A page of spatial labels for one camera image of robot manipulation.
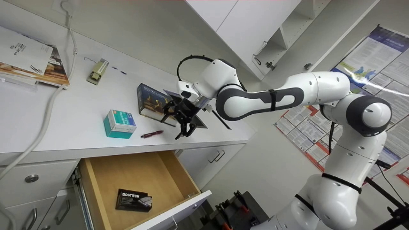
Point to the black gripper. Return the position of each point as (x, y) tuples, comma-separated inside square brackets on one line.
[(185, 111)]

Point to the red pen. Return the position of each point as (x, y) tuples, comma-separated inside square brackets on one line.
[(150, 134)]

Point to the small black box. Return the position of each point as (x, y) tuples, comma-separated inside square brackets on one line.
[(133, 200)]

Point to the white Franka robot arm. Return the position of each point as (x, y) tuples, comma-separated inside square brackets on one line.
[(272, 100)]

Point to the teal cardboard box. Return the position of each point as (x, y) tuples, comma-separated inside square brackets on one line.
[(118, 125)]

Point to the open wooden drawer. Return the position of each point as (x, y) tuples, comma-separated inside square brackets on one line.
[(127, 174)]

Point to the white lower drawer unit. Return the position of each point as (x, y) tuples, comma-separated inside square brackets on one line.
[(25, 196)]

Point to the white lower cabinet door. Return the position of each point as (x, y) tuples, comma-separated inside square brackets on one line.
[(199, 164)]

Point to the black and red clamp tools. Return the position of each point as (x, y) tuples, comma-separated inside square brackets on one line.
[(237, 212)]

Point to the white upper cabinets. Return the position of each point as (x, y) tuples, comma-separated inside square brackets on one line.
[(250, 30)]

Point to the stack of books and papers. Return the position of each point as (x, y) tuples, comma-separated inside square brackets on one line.
[(29, 59)]

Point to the wall poster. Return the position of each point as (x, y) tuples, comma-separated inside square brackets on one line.
[(383, 56)]

